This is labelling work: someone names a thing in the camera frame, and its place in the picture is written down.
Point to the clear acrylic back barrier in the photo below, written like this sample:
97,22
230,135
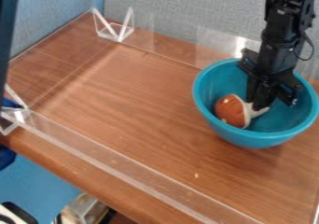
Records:
209,46

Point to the black and white object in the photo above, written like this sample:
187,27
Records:
12,214

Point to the dark blue vertical post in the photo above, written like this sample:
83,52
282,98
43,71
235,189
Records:
8,10

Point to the grey metal frame below table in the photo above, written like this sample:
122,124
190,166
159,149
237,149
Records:
86,210

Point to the clear acrylic barrier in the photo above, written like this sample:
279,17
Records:
209,46
142,192

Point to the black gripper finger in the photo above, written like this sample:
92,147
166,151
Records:
265,95
253,85

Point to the brown toy mushroom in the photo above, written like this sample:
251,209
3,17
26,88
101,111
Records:
235,112

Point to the clear acrylic corner bracket back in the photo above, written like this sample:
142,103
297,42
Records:
111,30

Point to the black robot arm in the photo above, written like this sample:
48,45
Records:
270,66

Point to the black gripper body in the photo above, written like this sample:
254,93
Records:
287,83

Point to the clear acrylic corner bracket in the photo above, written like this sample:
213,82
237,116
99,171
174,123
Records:
7,125
111,30

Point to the clear acrylic corner bracket front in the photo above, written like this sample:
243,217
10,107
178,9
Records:
7,125

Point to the clear acrylic front barrier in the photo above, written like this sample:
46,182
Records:
142,192

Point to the blue plastic bowl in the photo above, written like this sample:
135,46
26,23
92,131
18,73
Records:
270,130

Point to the blue cloth object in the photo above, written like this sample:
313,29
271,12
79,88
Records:
7,154

